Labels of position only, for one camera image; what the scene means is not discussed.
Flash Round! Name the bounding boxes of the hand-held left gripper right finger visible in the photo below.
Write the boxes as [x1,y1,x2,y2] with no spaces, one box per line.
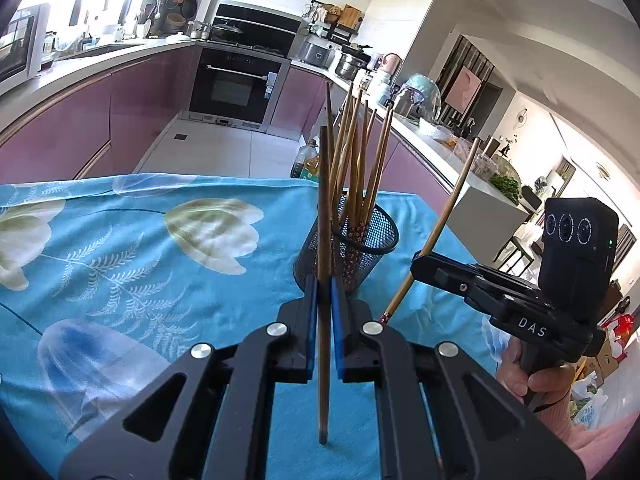
[330,275,587,480]

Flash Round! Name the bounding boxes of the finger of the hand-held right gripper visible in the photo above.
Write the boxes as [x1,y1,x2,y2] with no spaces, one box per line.
[410,252,542,322]

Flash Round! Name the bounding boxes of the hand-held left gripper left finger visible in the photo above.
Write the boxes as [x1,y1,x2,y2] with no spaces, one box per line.
[59,274,321,480]

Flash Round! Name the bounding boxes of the black mesh utensil cup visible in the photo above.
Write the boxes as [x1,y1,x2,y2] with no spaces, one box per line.
[292,191,400,295]

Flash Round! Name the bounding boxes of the red-ended bamboo chopstick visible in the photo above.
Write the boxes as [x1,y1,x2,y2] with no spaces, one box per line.
[379,137,482,325]
[316,126,333,446]

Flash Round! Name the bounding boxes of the bunch of wooden chopsticks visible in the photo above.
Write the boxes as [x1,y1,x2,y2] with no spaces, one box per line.
[325,81,396,286]

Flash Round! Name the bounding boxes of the person's right forearm pink sleeve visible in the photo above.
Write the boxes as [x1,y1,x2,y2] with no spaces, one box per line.
[542,395,640,480]

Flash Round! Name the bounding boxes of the person's right hand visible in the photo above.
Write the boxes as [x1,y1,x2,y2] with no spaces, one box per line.
[498,338,577,412]

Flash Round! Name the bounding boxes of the black dining chair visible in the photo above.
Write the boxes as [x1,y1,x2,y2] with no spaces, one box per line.
[495,235,533,276]

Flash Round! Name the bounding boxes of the green leafy vegetables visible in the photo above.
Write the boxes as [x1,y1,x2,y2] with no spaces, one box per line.
[490,172,521,196]

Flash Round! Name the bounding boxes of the purple kitchen base cabinet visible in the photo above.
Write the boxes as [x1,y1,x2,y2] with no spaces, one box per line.
[0,45,201,186]
[270,67,456,206]

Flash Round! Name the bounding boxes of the clear plastic container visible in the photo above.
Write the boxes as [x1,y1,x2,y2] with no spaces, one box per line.
[452,137,501,176]

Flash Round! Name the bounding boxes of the yellow cooking oil bottle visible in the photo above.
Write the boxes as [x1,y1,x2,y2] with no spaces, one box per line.
[300,156,323,183]

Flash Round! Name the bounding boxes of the white plastic bag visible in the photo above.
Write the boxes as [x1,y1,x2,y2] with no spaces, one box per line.
[570,375,608,428]

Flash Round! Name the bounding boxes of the dark sauce bottle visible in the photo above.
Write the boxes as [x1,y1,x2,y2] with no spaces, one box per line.
[291,140,321,181]

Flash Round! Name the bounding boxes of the blue floral tablecloth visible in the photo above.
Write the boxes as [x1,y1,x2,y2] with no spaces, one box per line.
[0,173,501,480]

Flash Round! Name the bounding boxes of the green dome food cover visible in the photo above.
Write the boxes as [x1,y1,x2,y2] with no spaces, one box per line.
[402,73,441,121]

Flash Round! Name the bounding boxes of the steel cooking pot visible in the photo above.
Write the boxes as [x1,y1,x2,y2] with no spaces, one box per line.
[334,55,368,81]

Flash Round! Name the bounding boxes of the black built-in oven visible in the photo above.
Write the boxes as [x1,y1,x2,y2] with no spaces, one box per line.
[189,50,283,126]

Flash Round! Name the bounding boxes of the silver rice cooker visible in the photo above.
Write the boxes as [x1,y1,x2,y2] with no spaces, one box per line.
[297,40,333,68]

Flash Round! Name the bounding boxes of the black countertop storage rack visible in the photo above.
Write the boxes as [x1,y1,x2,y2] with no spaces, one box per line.
[305,0,363,43]

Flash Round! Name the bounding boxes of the black range hood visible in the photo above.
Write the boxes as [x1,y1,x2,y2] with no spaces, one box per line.
[212,2,301,58]

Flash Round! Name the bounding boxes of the black wok with lid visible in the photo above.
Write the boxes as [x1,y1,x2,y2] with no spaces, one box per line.
[210,20,243,42]

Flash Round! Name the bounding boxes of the white countertop oven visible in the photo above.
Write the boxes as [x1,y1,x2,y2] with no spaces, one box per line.
[0,2,51,96]

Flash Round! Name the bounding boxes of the pink wall painting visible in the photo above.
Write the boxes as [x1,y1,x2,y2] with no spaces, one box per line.
[445,67,483,113]

